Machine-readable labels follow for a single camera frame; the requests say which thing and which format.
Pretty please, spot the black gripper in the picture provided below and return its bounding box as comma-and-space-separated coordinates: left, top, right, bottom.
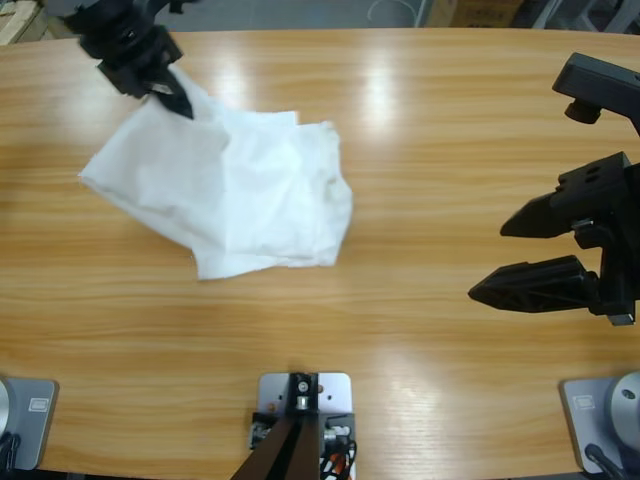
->
468, 152, 640, 327
64, 0, 195, 121

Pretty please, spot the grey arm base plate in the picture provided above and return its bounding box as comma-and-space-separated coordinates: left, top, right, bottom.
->
558, 377, 640, 474
0, 378, 60, 471

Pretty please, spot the black post clamp bracket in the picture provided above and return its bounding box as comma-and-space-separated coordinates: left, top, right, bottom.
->
249, 410, 357, 451

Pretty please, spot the pale cardboard box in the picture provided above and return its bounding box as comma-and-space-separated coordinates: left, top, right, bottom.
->
0, 0, 69, 45

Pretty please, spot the white t-shirt with black print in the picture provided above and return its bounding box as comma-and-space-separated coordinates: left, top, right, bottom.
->
78, 67, 354, 281

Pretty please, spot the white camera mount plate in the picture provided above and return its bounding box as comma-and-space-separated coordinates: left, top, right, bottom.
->
257, 371, 354, 416

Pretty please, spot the dark camera post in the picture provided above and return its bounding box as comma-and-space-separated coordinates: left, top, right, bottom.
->
233, 371, 321, 480

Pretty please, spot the silver arm base disc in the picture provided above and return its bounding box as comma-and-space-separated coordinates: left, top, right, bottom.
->
0, 378, 14, 436
604, 371, 640, 446

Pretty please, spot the orange cable bundle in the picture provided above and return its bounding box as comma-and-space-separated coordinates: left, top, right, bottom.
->
319, 439, 359, 480

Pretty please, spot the black base cable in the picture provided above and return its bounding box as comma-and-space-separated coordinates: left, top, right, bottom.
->
0, 432, 24, 471
584, 442, 629, 480

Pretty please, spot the brown cardboard box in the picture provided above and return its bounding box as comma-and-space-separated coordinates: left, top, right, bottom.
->
429, 0, 526, 29

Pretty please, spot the grey metal frame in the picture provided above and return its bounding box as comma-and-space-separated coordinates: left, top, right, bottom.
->
519, 0, 640, 36

